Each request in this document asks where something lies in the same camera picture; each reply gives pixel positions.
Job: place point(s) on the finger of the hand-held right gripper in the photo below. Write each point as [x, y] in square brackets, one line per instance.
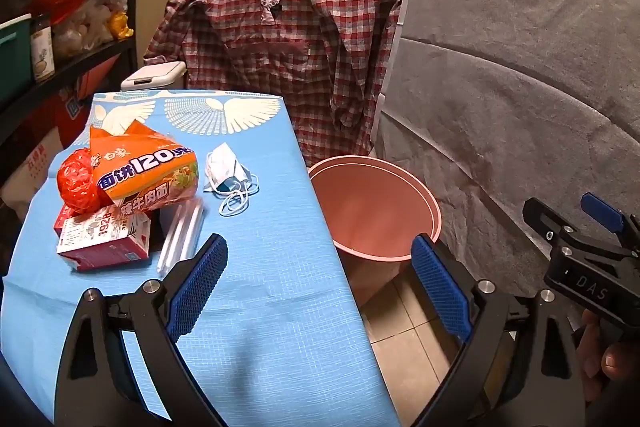
[602, 212]
[542, 219]

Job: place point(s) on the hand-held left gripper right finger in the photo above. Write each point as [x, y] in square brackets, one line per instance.
[440, 287]

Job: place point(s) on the labelled glass jar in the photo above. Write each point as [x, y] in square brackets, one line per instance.
[42, 52]

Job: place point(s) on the pink plastic bin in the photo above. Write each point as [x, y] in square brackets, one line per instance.
[370, 207]

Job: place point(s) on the person's right hand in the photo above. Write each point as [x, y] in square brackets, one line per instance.
[612, 362]

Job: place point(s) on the white printed sack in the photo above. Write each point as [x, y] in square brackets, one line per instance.
[30, 172]

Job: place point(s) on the white face mask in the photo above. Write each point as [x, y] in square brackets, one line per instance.
[225, 162]

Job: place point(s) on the orange noodle packet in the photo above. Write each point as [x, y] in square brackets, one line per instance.
[150, 167]

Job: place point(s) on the red cardboard box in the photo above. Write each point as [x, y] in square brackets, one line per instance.
[82, 102]

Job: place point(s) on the teal storage box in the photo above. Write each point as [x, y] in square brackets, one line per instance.
[15, 57]

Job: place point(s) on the grey cloth cover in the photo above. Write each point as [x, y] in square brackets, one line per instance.
[500, 82]

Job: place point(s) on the red plastic bag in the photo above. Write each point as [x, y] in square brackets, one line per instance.
[75, 182]

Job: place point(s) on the black shelf rack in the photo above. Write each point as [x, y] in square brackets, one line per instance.
[90, 66]

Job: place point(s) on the golden figurine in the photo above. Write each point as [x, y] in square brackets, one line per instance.
[120, 24]

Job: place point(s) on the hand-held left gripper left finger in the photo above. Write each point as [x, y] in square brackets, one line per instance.
[197, 287]

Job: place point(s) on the red white carton box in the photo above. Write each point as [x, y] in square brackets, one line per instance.
[105, 237]

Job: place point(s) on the white plastic bags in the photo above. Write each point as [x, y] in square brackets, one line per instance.
[85, 27]

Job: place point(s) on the red plaid shirt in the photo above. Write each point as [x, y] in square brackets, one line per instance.
[280, 32]

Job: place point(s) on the white trash bin lid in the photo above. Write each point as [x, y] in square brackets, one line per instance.
[150, 74]

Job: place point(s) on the clear plastic tube packaging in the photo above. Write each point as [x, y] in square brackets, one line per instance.
[182, 232]

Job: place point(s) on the blue printed tablecloth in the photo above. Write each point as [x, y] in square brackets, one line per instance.
[280, 257]

